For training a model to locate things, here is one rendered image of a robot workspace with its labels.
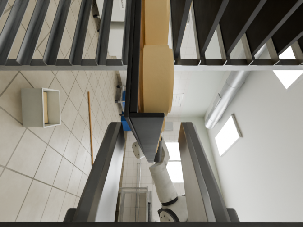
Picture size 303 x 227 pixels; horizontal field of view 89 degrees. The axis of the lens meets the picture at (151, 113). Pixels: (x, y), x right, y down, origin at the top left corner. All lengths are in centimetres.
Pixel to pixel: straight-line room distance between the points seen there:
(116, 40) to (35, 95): 209
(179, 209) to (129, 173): 457
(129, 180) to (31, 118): 401
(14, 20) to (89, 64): 39
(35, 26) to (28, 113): 78
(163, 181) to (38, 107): 110
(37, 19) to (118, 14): 222
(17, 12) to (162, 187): 90
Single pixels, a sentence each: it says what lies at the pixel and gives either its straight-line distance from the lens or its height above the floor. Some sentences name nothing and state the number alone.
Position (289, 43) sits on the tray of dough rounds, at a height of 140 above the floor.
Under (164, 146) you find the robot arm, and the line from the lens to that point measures 62.
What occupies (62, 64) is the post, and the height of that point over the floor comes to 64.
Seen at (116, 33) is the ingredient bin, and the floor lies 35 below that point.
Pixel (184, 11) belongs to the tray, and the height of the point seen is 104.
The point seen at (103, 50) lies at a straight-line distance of 64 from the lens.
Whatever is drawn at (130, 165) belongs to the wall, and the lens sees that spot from 520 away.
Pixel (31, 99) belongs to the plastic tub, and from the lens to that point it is 145.
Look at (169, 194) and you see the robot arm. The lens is 62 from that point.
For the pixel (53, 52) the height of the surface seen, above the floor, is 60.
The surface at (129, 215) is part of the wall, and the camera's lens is 497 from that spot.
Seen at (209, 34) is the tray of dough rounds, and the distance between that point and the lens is 54.
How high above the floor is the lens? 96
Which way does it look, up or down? level
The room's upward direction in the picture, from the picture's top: 90 degrees clockwise
